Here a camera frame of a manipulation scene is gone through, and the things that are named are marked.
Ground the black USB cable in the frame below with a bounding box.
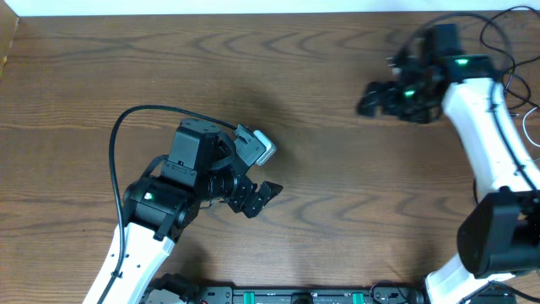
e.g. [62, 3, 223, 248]
[479, 5, 540, 111]
[472, 71, 540, 204]

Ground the white USB cable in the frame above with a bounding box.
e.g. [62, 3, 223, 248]
[521, 105, 540, 149]

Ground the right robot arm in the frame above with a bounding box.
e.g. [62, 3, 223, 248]
[356, 24, 539, 303]

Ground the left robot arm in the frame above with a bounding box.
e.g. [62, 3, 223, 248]
[84, 119, 283, 303]

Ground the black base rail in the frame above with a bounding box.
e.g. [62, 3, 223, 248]
[140, 274, 429, 304]

